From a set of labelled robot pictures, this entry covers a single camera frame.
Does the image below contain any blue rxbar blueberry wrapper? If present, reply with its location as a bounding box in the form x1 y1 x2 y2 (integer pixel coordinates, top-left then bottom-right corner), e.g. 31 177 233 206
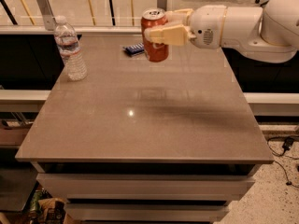
123 43 144 57

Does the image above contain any upper grey drawer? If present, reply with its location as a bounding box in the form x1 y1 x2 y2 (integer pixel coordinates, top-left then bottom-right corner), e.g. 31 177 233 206
37 174 254 201

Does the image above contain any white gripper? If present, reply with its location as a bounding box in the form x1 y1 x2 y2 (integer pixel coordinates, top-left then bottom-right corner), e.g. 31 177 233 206
143 6 227 49

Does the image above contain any left metal railing bracket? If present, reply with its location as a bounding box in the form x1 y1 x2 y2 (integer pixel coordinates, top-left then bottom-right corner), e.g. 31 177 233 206
36 0 56 31

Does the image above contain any black power adapter with cable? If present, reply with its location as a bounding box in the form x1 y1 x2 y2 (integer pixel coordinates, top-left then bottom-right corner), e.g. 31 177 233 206
266 135 299 189

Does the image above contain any red coke can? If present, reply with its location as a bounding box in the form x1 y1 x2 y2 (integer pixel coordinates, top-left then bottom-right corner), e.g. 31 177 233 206
141 8 168 63

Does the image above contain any clear plastic water bottle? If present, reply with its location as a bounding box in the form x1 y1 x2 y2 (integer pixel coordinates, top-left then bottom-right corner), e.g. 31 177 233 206
54 16 87 81

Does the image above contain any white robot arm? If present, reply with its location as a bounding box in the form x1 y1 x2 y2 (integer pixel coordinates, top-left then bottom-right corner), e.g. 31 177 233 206
143 0 299 63

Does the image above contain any brown paper bag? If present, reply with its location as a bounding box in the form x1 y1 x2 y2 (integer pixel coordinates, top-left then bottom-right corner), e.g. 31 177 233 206
38 198 65 224

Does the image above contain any grey drawer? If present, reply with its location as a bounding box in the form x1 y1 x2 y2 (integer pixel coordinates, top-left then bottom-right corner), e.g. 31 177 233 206
65 203 228 222
37 174 254 201

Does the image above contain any lower grey drawer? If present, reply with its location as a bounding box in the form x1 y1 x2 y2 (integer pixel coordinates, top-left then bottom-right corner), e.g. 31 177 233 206
65 203 228 222

